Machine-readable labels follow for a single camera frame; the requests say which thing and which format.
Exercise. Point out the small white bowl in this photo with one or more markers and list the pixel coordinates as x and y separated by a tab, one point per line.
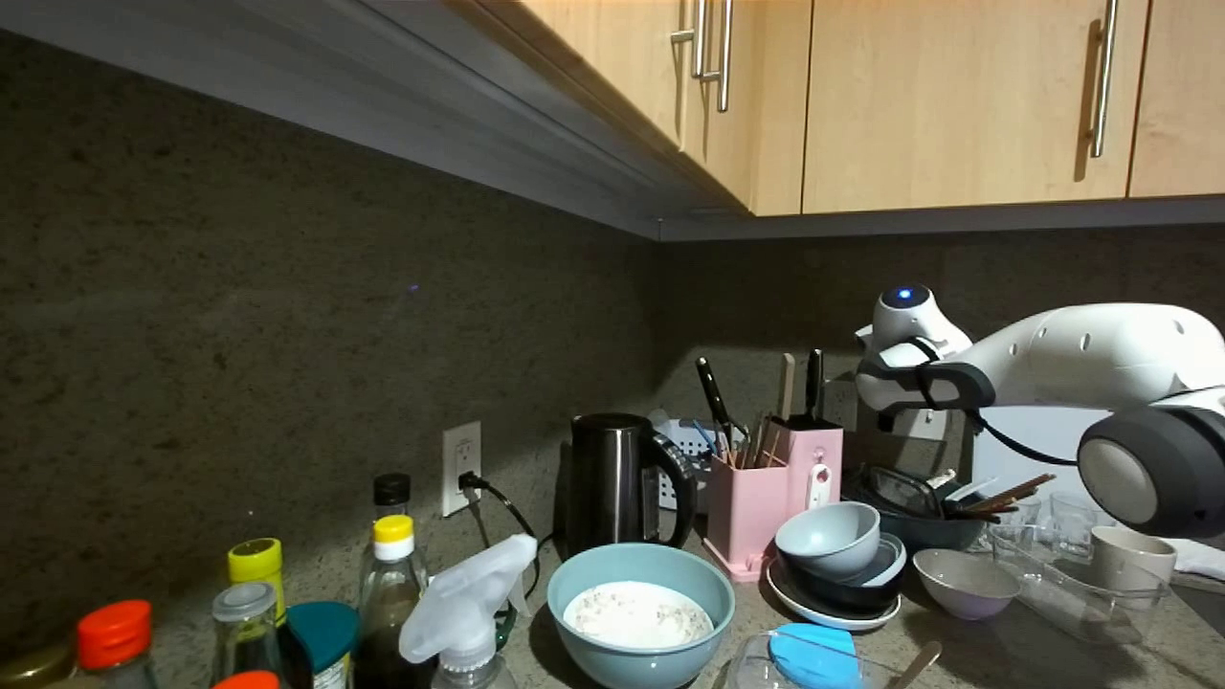
964	585

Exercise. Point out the teal dish bowl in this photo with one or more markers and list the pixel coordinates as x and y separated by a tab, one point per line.
915	511

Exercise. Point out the white wall outlet left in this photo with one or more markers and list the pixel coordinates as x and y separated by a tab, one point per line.
462	453

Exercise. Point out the light blue mixing bowl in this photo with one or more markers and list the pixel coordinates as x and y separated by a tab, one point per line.
642	614

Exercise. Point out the stacked dark bowls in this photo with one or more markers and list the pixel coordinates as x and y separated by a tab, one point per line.
837	566

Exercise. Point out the white double light switch plate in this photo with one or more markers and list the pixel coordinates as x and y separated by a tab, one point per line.
932	428

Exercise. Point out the orange cap bottle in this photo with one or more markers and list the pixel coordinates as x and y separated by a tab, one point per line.
111	645

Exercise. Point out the white ceramic mug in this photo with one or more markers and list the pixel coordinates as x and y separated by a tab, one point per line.
1131	560

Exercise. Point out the wooden upper cabinets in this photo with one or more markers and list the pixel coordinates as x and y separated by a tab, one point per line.
896	106

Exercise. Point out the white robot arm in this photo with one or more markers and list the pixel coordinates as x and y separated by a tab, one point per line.
1154	372

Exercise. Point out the black electric kettle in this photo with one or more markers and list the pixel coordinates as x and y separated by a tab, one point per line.
611	483

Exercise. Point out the blue lid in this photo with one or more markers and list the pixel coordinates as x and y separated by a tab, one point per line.
814	657

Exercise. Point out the yellow cap oil bottle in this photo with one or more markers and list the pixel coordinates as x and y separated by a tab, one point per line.
262	560

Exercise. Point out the dark soy sauce bottle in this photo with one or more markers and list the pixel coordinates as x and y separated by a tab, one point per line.
389	596

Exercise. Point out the pink utensil holder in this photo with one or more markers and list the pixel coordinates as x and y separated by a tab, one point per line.
745	511

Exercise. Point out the clear rectangular plastic container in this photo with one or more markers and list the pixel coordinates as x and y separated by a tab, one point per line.
1073	596

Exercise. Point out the pink knife block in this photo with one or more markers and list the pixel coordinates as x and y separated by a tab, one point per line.
808	457

